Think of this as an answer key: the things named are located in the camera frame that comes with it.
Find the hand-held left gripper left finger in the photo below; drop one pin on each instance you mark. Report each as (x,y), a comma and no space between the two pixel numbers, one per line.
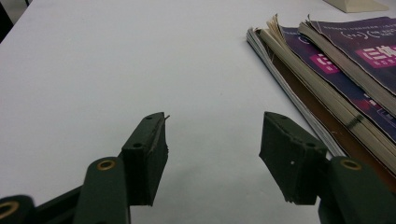
(144,161)

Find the black magazine bundle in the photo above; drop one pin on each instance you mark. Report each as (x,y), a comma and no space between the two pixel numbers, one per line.
(311,101)

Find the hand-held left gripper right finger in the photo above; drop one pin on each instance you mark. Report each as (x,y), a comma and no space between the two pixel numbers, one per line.
(292,161)

